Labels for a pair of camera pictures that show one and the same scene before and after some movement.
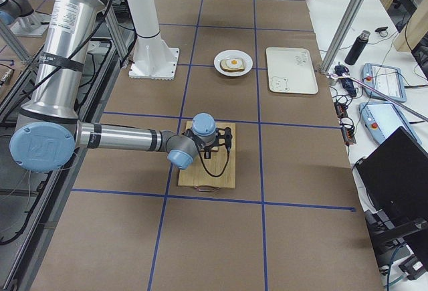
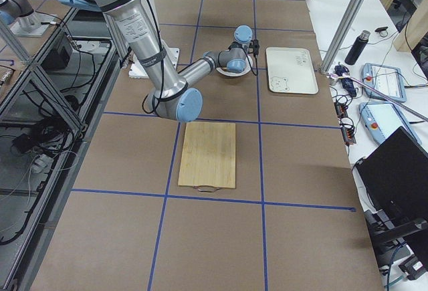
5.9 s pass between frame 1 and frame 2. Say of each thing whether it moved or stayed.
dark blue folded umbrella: stayed
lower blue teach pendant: stayed
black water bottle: stayed
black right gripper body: moved
